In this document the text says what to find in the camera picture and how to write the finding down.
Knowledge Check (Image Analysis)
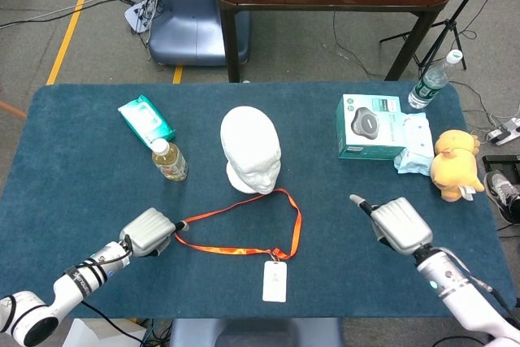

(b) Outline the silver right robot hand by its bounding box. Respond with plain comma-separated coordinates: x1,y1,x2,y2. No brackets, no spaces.
349,194,434,258

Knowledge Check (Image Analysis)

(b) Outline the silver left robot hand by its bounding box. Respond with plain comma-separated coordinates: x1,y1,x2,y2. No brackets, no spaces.
119,206,191,259

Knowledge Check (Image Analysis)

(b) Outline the orange lanyard with badge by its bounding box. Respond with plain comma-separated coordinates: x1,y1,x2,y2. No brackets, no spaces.
174,188,304,303

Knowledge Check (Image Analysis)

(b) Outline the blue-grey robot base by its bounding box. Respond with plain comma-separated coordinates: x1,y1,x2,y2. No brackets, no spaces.
169,317,345,347

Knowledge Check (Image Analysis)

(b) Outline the white foam mannequin head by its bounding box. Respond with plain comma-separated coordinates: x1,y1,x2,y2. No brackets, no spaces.
219,106,283,196

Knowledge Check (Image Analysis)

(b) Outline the blue felt table cover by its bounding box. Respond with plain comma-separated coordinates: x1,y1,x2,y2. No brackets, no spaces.
0,80,517,319

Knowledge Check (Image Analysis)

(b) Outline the tea bottle with floral label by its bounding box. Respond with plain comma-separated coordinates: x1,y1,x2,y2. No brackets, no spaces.
151,137,189,182

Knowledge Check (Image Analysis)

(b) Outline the yellow plush toy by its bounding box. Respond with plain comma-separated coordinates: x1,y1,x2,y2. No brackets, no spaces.
429,128,486,203

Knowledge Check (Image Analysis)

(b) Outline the light blue wet wipes pack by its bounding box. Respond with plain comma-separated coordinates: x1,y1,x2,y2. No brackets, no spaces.
392,112,436,176

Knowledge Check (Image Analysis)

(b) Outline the teal Philips speaker box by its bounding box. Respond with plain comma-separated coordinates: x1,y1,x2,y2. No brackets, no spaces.
335,93,407,161

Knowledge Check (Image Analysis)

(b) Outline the black and grey sneaker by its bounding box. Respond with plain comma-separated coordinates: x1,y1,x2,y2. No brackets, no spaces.
483,170,520,226

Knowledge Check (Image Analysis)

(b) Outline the green wet wipes pack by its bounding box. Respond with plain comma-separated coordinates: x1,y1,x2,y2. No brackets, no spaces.
117,94,177,149

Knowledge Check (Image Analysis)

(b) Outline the white carton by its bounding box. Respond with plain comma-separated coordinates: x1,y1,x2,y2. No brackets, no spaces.
63,317,147,347

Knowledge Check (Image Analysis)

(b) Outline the black foot pedal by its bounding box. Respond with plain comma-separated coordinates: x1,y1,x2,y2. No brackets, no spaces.
482,154,520,173

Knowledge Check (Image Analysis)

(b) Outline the clear water bottle green label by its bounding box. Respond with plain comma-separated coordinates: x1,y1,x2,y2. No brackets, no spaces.
407,49,465,110

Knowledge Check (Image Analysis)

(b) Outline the white power strip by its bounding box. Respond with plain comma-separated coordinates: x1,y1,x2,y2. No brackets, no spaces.
486,117,520,146

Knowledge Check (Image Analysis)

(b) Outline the brown wooden stick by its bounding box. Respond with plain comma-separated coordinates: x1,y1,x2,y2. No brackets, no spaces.
0,98,28,120

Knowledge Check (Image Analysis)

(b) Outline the black tripod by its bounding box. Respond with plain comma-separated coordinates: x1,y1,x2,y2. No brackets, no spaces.
379,0,503,80

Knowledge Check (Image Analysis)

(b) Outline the white socket board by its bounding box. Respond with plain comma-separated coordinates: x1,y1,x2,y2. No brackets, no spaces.
123,0,162,34

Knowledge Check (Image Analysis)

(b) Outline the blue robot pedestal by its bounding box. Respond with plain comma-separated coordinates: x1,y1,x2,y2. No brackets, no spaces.
148,0,251,67

